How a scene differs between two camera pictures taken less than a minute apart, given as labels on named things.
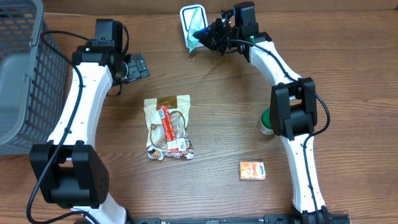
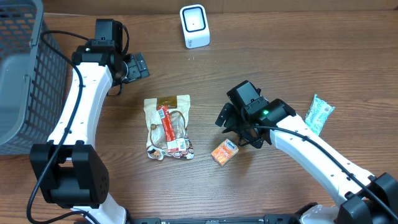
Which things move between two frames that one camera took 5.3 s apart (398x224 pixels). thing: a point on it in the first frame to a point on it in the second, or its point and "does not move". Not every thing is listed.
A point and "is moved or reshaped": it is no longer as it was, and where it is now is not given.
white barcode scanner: (201, 21) does not move
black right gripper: (221, 34) to (226, 115)
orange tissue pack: (252, 170) to (223, 154)
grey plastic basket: (33, 80) does not move
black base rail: (267, 219) does not move
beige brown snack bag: (166, 120) does not move
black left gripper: (137, 68) does not move
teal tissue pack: (196, 21) is moved or reshaped
